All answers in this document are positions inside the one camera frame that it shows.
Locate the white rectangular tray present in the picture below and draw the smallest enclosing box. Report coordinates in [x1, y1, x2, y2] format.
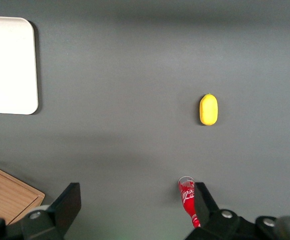
[0, 15, 39, 116]

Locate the wooden drawer front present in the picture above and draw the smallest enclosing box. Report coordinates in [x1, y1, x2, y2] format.
[0, 166, 39, 223]

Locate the wooden drawer cabinet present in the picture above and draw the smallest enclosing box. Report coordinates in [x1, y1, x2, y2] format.
[0, 161, 46, 226]

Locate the red coke bottle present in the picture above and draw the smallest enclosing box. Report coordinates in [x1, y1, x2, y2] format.
[177, 175, 202, 229]

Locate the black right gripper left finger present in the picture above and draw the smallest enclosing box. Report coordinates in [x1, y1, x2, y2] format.
[0, 182, 82, 240]

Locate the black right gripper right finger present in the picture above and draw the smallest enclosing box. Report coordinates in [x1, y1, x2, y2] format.
[184, 182, 280, 240]

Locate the yellow lemon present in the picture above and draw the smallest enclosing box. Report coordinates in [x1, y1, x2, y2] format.
[199, 93, 219, 127]

